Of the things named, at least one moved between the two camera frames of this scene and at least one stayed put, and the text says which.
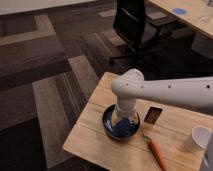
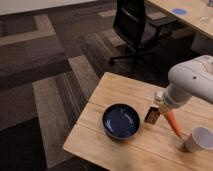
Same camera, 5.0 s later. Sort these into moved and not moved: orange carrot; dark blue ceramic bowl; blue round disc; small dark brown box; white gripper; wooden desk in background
Moved: orange carrot; white gripper
Not moved: blue round disc; dark blue ceramic bowl; small dark brown box; wooden desk in background
